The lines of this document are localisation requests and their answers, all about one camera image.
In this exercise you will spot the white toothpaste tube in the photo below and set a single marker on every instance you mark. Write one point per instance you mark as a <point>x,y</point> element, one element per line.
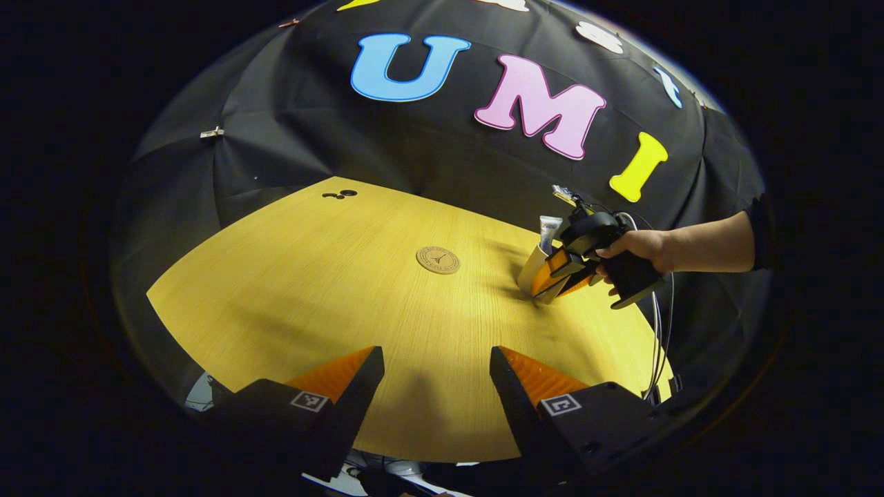
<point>550,231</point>

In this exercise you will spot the beige cup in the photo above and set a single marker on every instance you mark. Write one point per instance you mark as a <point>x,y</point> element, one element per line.
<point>530,273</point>

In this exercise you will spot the white cloth clip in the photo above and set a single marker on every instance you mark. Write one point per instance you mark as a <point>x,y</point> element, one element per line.
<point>212,132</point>

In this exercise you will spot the black backdrop cloth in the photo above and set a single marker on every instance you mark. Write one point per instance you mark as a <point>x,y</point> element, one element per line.
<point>311,124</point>

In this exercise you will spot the red cloth clip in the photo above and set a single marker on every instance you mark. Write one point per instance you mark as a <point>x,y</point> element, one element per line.
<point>289,23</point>

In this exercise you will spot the white plastic object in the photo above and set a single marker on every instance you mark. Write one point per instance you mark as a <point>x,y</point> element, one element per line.
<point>400,469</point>

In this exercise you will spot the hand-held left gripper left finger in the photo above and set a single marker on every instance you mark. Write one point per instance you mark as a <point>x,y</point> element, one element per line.
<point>352,414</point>

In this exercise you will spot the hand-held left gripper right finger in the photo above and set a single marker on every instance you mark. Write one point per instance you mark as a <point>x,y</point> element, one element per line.
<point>525,414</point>

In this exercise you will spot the round wooden coaster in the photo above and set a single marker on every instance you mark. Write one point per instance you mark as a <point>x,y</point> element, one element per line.
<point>438,260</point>

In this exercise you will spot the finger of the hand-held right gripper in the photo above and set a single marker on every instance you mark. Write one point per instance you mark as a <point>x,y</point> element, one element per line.
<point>549,273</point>
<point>577,283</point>

